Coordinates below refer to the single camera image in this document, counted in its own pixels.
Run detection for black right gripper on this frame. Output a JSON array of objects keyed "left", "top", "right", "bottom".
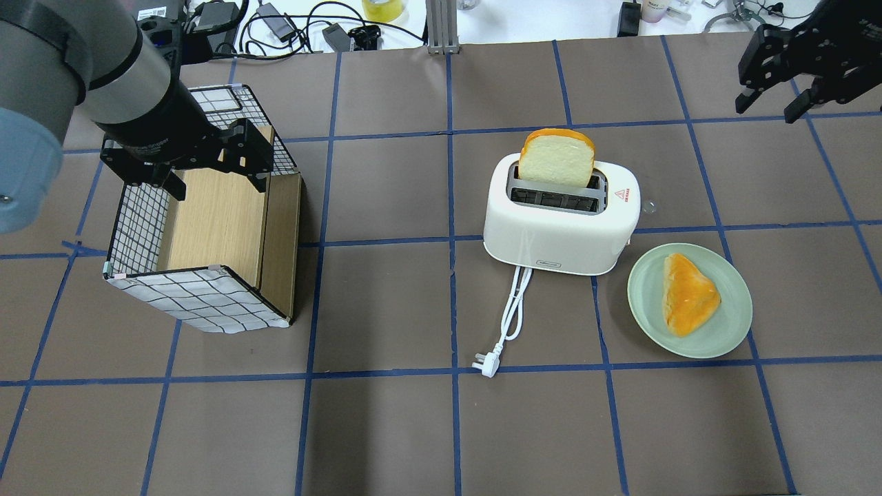
[{"left": 735, "top": 1, "right": 881, "bottom": 125}]

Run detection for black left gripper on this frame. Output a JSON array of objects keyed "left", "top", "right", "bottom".
[{"left": 101, "top": 118, "right": 274, "bottom": 202}]

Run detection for white two-slot toaster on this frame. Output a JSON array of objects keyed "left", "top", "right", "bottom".
[{"left": 483, "top": 153, "right": 642, "bottom": 276}]

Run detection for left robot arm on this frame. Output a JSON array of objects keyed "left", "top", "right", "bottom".
[{"left": 1, "top": 1, "right": 274, "bottom": 233}]

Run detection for bread slice in toaster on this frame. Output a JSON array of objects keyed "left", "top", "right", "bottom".
[{"left": 517, "top": 128, "right": 596, "bottom": 188}]

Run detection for grey power adapter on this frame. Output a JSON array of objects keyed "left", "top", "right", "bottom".
[{"left": 256, "top": 3, "right": 296, "bottom": 42}]

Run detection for black power adapter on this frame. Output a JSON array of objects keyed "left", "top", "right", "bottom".
[{"left": 190, "top": 1, "right": 244, "bottom": 35}]

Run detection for bread slice on plate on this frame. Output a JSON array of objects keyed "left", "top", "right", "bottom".
[{"left": 662, "top": 252, "right": 721, "bottom": 337}]

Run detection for light green plate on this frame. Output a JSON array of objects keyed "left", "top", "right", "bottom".
[{"left": 626, "top": 242, "right": 753, "bottom": 359}]

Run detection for yellow tape roll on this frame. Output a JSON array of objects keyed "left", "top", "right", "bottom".
[{"left": 361, "top": 0, "right": 405, "bottom": 24}]

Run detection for wire basket with wooden shelf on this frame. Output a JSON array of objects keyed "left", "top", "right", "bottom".
[{"left": 102, "top": 84, "right": 302, "bottom": 333}]

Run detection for aluminium frame post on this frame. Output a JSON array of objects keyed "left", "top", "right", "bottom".
[{"left": 425, "top": 0, "right": 460, "bottom": 54}]

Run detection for white toaster power cord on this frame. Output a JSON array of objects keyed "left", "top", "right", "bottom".
[{"left": 472, "top": 266, "right": 535, "bottom": 379}]

